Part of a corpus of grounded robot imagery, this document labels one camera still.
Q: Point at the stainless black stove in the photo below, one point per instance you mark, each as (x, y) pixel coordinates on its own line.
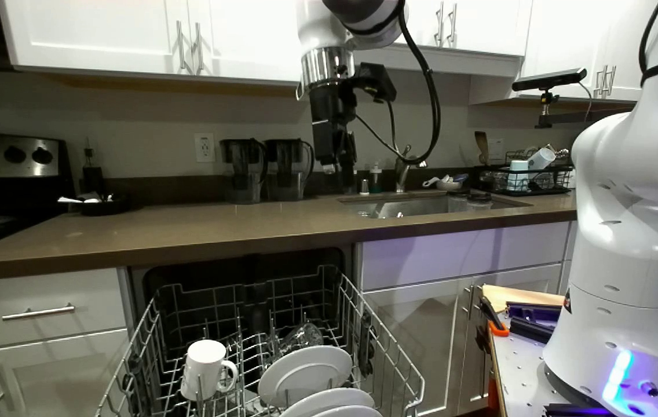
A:
(5, 182)

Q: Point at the wooden board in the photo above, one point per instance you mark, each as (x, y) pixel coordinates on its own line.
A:
(530, 296)

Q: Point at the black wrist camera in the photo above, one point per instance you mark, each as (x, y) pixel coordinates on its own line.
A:
(377, 81)

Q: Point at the white dinner plate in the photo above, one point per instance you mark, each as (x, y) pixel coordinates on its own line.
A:
(328, 401)
(306, 372)
(352, 413)

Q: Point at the white ceramic mug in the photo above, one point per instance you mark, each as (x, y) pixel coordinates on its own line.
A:
(206, 370)

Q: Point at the grey lower sink cabinet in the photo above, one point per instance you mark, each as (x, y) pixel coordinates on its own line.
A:
(437, 292)

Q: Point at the steel kitchen sink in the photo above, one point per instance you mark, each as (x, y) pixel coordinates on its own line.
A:
(422, 206)

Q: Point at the dish drying rack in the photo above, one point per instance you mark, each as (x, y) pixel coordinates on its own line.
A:
(528, 174)

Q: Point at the dark bowl with paper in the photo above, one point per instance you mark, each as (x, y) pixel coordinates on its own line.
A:
(99, 205)

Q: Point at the grey lower cabinet door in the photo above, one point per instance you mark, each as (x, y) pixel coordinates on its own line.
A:
(58, 378)

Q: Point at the black coffee maker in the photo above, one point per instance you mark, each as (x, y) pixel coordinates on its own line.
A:
(287, 166)
(241, 166)

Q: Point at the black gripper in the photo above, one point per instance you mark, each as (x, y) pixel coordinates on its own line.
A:
(333, 116)

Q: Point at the clear drinking glass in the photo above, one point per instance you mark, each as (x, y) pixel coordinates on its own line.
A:
(302, 334)

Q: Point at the black clamp bar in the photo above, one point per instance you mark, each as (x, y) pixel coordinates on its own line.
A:
(575, 408)

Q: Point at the white wall outlet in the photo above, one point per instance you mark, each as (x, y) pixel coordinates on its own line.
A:
(206, 147)

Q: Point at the dark glass bottle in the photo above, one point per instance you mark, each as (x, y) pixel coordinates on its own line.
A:
(94, 174)

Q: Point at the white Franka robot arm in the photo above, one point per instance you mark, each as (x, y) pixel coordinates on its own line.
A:
(631, 194)

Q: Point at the small soap bottle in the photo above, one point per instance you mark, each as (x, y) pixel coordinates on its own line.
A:
(377, 180)

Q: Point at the metal sink faucet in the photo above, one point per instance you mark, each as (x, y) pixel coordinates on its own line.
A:
(405, 174)

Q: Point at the black stereo camera on stand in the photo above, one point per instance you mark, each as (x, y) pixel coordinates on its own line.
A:
(550, 79)

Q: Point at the orange black clamp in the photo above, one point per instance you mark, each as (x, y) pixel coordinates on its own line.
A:
(493, 318)

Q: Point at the open dishwasher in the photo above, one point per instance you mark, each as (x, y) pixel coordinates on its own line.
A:
(190, 279)

